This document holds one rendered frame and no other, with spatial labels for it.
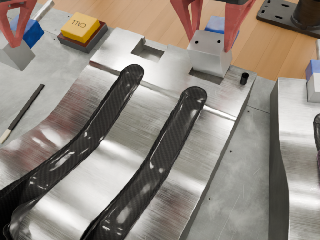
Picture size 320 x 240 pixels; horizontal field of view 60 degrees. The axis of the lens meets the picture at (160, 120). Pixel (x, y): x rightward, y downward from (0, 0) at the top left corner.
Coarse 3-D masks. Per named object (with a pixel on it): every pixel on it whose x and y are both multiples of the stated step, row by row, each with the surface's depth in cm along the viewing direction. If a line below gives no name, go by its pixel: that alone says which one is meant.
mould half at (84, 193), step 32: (128, 32) 49; (96, 64) 46; (128, 64) 46; (160, 64) 45; (64, 96) 44; (96, 96) 44; (160, 96) 42; (224, 96) 41; (32, 128) 41; (64, 128) 41; (128, 128) 41; (160, 128) 40; (224, 128) 39; (0, 160) 35; (32, 160) 36; (96, 160) 38; (128, 160) 38; (192, 160) 37; (64, 192) 33; (96, 192) 33; (160, 192) 35; (192, 192) 35; (32, 224) 30; (64, 224) 30; (160, 224) 31
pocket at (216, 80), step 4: (192, 68) 45; (228, 68) 44; (192, 72) 46; (196, 72) 47; (200, 72) 47; (196, 76) 47; (200, 76) 46; (204, 76) 46; (208, 76) 46; (212, 76) 46; (216, 76) 46; (224, 76) 46; (208, 80) 46; (212, 80) 46; (216, 80) 46; (220, 80) 46
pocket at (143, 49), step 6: (144, 36) 49; (138, 42) 48; (144, 42) 49; (138, 48) 49; (144, 48) 50; (150, 48) 50; (156, 48) 49; (162, 48) 49; (138, 54) 50; (144, 54) 50; (150, 54) 50; (156, 54) 50; (162, 54) 49; (150, 60) 49; (156, 60) 49
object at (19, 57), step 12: (48, 0) 48; (36, 12) 47; (12, 24) 45; (36, 24) 45; (0, 36) 42; (24, 36) 43; (36, 36) 45; (0, 48) 41; (12, 48) 42; (24, 48) 44; (0, 60) 46; (12, 60) 43; (24, 60) 45
